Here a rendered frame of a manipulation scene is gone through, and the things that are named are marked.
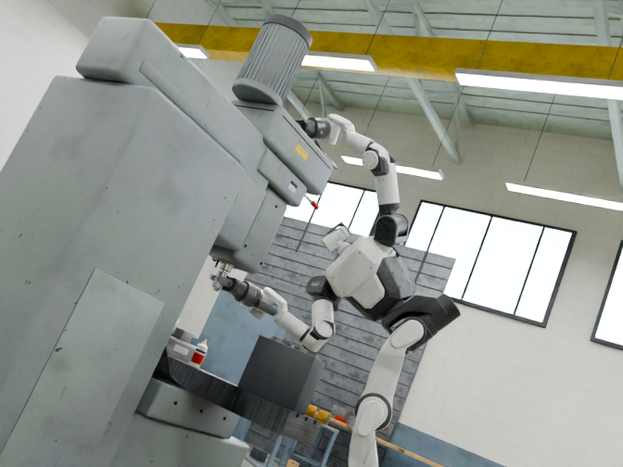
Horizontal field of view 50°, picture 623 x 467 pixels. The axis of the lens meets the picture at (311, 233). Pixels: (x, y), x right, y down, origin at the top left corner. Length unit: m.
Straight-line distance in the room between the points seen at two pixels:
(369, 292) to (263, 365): 0.65
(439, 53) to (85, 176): 6.20
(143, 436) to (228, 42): 7.63
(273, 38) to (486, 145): 8.99
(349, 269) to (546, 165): 8.42
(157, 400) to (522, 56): 5.89
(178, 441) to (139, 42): 1.33
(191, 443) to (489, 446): 7.55
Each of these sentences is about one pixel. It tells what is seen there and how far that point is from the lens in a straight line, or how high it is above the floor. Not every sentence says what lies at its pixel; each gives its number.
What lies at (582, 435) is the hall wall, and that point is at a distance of 9.63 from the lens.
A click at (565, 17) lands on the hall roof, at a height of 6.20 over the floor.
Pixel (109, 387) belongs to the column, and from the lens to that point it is 2.05.
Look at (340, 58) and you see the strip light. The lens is 7.26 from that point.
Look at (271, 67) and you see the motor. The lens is 2.53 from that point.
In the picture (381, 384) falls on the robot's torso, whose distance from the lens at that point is 2.71.
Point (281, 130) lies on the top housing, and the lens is 2.50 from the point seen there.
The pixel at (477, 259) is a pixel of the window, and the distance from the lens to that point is 10.44.
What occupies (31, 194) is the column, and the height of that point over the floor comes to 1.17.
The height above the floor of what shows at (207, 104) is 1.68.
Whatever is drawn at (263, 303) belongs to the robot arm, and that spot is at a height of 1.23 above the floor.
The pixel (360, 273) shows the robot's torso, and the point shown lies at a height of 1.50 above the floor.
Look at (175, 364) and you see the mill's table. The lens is 2.45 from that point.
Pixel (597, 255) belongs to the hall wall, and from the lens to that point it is 10.25.
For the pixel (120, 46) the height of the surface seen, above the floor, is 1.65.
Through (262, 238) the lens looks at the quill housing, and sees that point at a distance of 2.58.
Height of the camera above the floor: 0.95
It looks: 13 degrees up
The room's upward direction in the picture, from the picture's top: 23 degrees clockwise
